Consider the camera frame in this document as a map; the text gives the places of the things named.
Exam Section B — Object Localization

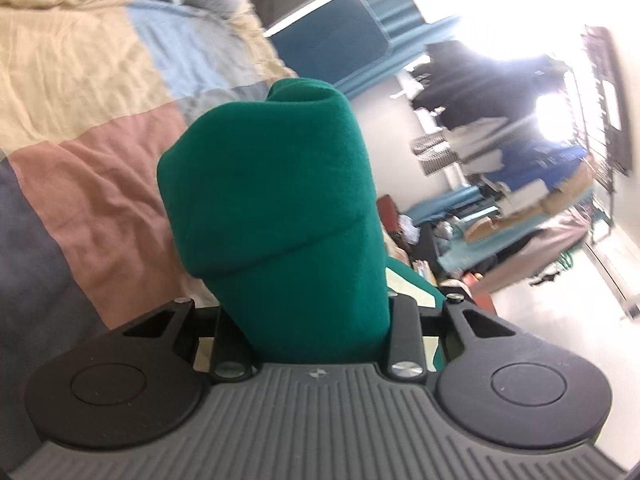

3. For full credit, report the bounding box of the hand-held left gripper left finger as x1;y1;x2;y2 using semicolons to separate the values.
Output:
121;297;254;382

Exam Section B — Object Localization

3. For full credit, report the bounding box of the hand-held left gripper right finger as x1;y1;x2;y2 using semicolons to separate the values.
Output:
386;291;518;382

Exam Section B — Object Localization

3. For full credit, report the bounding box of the green jacket with cream stripes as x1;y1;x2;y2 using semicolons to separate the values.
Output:
156;77;448;371

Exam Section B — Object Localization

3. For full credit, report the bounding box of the white cloth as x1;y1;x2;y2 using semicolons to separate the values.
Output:
397;215;421;241

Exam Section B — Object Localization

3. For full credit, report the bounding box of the pink hanging garment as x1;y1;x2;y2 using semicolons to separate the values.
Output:
472;210;596;296

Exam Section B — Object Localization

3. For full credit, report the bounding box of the striped hanging garment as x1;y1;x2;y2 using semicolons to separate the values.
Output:
409;129;463;177

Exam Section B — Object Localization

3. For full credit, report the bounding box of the grey hanging garment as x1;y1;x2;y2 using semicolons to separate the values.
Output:
450;117;521;161

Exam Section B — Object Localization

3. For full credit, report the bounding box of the beige hanging garment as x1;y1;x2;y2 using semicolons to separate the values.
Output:
465;165;596;241

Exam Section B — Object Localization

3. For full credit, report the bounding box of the blue and white hanging garment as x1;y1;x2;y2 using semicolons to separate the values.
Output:
470;137;593;201

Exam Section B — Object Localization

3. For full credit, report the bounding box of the black hanging coat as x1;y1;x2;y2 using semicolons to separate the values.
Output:
412;40;566;128

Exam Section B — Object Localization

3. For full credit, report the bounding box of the teal padded board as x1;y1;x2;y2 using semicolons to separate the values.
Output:
267;0;393;97

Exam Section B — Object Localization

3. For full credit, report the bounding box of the patchwork blanket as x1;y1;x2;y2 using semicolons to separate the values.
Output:
0;0;301;461

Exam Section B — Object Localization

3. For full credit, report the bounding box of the black wire rack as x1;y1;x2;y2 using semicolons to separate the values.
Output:
580;25;632;196

